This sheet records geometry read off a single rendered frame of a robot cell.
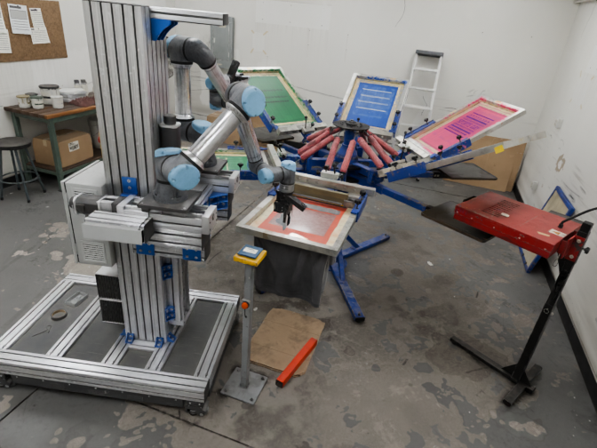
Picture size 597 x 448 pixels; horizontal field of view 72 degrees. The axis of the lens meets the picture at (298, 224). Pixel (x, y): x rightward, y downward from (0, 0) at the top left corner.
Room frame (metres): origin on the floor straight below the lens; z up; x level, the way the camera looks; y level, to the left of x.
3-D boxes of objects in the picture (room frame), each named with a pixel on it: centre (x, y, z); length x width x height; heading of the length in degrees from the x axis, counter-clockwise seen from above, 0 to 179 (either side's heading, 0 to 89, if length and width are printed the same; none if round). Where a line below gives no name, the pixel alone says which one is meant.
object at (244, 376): (1.77, 0.23, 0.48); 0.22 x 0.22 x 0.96; 74
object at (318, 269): (2.00, 0.04, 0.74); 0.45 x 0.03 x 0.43; 74
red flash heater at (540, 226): (2.27, -1.32, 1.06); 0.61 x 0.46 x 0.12; 44
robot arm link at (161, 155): (1.69, 0.59, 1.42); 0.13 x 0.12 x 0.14; 38
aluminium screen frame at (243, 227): (2.28, -0.05, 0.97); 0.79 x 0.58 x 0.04; 164
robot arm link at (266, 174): (1.88, 0.17, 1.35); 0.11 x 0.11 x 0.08; 38
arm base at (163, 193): (1.70, 0.59, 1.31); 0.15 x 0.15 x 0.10
